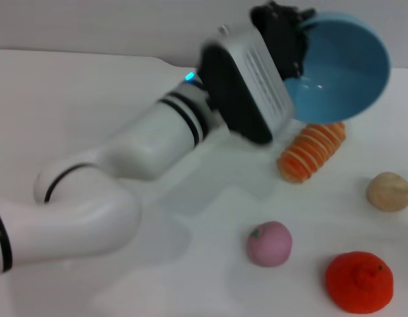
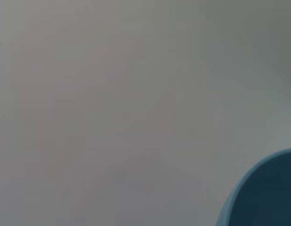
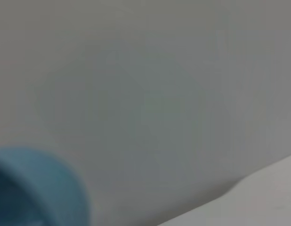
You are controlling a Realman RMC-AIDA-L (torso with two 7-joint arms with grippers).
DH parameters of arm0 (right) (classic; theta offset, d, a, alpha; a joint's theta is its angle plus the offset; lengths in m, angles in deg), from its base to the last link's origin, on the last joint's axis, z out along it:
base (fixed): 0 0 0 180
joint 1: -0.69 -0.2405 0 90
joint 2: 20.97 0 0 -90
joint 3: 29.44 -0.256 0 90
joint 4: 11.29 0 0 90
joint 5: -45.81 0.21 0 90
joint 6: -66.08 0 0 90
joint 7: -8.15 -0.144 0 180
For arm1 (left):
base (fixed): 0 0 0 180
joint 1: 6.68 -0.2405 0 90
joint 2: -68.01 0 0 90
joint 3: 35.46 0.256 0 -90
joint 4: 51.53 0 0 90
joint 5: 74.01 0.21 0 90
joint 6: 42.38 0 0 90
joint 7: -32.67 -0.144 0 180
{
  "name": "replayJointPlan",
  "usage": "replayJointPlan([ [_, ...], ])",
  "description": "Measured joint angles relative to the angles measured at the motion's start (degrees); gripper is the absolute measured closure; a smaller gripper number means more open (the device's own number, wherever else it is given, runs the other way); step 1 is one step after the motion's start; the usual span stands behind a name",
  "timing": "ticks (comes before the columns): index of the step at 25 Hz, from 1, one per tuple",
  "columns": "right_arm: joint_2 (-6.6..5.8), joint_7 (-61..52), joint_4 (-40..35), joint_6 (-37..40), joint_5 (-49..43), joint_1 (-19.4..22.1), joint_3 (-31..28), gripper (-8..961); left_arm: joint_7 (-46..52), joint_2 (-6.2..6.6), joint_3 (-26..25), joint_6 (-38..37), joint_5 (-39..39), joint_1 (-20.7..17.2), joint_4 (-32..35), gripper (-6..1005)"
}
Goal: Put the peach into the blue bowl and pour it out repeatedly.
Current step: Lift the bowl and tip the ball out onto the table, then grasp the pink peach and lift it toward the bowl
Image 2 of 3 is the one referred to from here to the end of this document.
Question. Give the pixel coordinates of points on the blue bowl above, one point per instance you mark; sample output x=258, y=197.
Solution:
x=268, y=193

